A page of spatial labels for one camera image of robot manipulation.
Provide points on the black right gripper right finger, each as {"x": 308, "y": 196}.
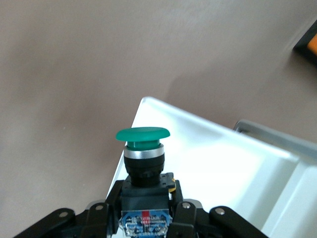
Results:
{"x": 188, "y": 218}

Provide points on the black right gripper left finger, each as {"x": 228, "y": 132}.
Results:
{"x": 99, "y": 218}

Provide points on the white plastic drawer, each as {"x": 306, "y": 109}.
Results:
{"x": 210, "y": 161}

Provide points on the green mushroom push button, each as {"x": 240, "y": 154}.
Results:
{"x": 143, "y": 161}

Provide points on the orange black button enclosure box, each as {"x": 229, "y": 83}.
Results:
{"x": 309, "y": 42}

